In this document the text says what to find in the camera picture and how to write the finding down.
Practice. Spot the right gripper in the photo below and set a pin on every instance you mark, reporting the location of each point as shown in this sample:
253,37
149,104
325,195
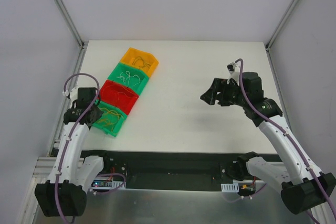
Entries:
220,92

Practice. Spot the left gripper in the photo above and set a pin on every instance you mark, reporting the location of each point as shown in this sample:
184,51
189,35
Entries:
92,115

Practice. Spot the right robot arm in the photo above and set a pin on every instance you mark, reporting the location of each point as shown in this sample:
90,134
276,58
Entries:
302,185

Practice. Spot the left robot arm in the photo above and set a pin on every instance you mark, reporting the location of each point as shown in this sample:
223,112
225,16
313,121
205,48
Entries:
64,194

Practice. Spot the lower green plastic bin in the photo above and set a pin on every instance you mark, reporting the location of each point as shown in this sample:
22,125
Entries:
112,119

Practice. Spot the green plastic bin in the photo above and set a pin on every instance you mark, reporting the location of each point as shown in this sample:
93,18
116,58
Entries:
130,77
112,119

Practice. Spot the red plastic bin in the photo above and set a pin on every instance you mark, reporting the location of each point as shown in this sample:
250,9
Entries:
118,96

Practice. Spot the upper green plastic bin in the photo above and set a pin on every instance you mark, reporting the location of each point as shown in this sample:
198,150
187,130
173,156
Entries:
130,77

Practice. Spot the orange plastic bin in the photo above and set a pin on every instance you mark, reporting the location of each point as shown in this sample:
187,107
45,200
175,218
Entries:
141,60

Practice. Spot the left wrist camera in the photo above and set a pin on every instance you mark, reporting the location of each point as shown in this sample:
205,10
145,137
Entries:
72,94

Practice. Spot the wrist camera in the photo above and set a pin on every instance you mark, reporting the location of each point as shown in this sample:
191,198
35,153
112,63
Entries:
72,94
234,70

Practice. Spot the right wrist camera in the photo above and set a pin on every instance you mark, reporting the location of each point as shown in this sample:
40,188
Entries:
234,70

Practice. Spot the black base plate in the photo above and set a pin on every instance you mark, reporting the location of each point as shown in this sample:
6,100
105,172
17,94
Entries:
168,171

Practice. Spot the left white cable duct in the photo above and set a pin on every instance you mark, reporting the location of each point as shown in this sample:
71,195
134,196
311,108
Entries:
100,184

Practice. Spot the white cable duct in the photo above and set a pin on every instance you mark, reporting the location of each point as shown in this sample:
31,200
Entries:
100,184
230,188

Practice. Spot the aluminium rail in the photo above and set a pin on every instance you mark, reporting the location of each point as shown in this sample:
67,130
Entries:
43,167

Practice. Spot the right aluminium frame post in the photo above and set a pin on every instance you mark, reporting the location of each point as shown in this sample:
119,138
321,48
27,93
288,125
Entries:
285,17

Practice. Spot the aluminium frame post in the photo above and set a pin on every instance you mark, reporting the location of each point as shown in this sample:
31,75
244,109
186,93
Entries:
285,17
70,23

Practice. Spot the right white cable duct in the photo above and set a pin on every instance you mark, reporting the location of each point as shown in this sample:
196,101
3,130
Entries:
230,188

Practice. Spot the left aluminium frame post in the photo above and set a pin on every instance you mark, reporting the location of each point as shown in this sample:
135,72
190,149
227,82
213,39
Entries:
70,23

